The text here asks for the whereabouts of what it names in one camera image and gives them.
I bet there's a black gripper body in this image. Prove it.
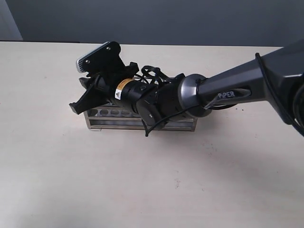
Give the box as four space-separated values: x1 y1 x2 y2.
84 41 142 109

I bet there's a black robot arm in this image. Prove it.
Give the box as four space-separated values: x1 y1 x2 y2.
70 40 304 134

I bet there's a stainless steel test tube rack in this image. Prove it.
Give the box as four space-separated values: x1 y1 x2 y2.
81 75 200 132

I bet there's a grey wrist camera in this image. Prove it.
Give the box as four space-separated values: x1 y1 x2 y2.
76 41 110 73

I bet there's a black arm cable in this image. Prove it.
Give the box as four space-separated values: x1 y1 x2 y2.
139 52 304 138

